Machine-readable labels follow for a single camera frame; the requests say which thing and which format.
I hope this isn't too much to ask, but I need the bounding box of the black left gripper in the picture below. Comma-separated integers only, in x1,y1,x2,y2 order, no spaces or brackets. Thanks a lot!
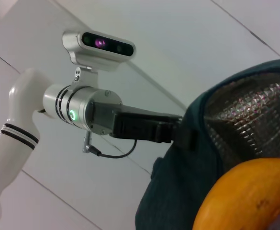
89,100,196,152

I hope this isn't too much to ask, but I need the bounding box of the dark teal insulated bag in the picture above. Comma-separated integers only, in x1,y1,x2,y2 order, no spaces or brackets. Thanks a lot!
134,57,280,230

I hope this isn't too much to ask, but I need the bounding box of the yellow banana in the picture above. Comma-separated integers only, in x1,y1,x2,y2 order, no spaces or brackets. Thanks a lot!
191,157,280,230

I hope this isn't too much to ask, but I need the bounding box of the left arm gripper cable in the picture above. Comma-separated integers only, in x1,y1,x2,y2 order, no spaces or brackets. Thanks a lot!
81,132,138,159

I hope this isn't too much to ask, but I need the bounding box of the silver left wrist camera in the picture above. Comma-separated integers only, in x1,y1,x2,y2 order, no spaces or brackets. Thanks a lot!
62,30,136,90

